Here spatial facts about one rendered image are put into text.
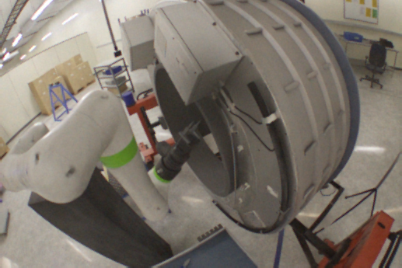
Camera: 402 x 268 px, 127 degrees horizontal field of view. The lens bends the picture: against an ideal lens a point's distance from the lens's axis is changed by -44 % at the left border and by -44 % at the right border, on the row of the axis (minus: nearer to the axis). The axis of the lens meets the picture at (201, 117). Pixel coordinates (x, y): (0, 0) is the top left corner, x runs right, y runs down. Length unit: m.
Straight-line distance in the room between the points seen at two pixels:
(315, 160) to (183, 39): 0.51
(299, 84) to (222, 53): 0.22
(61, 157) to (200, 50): 0.35
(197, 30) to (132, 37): 0.56
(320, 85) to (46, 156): 0.68
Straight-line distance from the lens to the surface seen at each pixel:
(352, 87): 0.80
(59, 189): 0.31
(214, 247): 1.17
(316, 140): 0.56
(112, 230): 0.99
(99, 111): 0.38
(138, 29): 1.01
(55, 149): 0.31
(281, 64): 0.50
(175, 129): 1.41
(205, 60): 0.41
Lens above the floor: 1.78
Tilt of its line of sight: 34 degrees down
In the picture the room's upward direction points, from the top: 12 degrees counter-clockwise
